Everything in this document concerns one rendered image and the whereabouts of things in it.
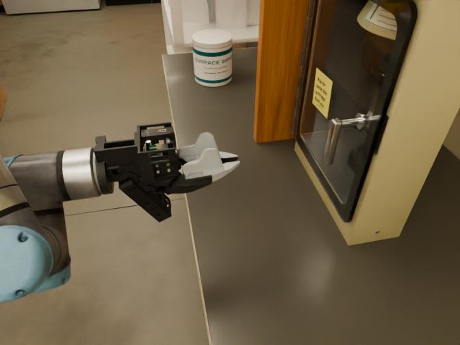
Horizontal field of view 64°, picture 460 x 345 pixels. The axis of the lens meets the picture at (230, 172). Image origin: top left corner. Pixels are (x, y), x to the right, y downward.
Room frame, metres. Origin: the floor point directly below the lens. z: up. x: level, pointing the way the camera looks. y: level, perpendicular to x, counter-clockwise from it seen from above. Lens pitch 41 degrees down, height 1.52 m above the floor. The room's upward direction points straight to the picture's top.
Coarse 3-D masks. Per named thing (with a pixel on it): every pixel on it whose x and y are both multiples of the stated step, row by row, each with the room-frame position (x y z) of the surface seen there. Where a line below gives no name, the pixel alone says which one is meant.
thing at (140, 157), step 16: (144, 128) 0.46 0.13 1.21; (160, 128) 0.46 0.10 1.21; (112, 144) 0.42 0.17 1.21; (128, 144) 0.43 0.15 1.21; (144, 144) 0.43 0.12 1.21; (160, 144) 0.43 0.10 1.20; (96, 160) 0.40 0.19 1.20; (112, 160) 0.40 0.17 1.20; (128, 160) 0.41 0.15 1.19; (144, 160) 0.40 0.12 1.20; (160, 160) 0.40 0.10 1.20; (176, 160) 0.41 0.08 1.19; (112, 176) 0.41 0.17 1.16; (128, 176) 0.41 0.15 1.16; (144, 176) 0.40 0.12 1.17; (160, 176) 0.41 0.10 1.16; (176, 176) 0.41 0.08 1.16; (112, 192) 0.40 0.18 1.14; (160, 192) 0.40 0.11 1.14
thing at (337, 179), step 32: (320, 0) 0.72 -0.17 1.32; (352, 0) 0.61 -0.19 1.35; (384, 0) 0.52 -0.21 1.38; (320, 32) 0.70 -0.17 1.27; (352, 32) 0.58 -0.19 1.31; (384, 32) 0.50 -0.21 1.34; (320, 64) 0.67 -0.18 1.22; (352, 64) 0.56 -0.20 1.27; (384, 64) 0.48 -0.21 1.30; (352, 96) 0.54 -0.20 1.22; (384, 96) 0.46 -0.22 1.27; (320, 128) 0.63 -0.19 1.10; (352, 128) 0.52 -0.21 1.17; (320, 160) 0.60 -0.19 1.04; (352, 160) 0.50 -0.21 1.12; (352, 192) 0.47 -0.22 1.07
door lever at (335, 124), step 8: (336, 120) 0.49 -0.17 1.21; (344, 120) 0.49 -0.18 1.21; (352, 120) 0.49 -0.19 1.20; (360, 120) 0.50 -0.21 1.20; (336, 128) 0.49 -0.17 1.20; (360, 128) 0.49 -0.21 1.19; (328, 136) 0.49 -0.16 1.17; (336, 136) 0.49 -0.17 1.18; (328, 144) 0.49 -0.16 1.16; (336, 144) 0.49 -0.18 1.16; (328, 152) 0.49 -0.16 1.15; (328, 160) 0.48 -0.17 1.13
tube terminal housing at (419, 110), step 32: (416, 0) 0.48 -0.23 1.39; (448, 0) 0.46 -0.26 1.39; (416, 32) 0.46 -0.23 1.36; (448, 32) 0.46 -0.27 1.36; (416, 64) 0.46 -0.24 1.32; (448, 64) 0.47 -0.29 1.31; (416, 96) 0.46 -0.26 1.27; (448, 96) 0.47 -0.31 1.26; (416, 128) 0.46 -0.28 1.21; (448, 128) 0.48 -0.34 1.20; (384, 160) 0.46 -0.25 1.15; (416, 160) 0.47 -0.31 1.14; (320, 192) 0.59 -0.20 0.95; (384, 192) 0.46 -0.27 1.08; (416, 192) 0.47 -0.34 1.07; (352, 224) 0.46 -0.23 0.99; (384, 224) 0.47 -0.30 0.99
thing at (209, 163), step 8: (208, 152) 0.43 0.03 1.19; (216, 152) 0.43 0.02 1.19; (200, 160) 0.43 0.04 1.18; (208, 160) 0.43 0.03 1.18; (216, 160) 0.43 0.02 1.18; (184, 168) 0.42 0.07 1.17; (192, 168) 0.42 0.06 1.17; (200, 168) 0.42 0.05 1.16; (208, 168) 0.43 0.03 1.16; (216, 168) 0.43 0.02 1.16; (224, 168) 0.43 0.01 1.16; (232, 168) 0.44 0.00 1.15; (192, 176) 0.42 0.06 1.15; (200, 176) 0.42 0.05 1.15; (216, 176) 0.42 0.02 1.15
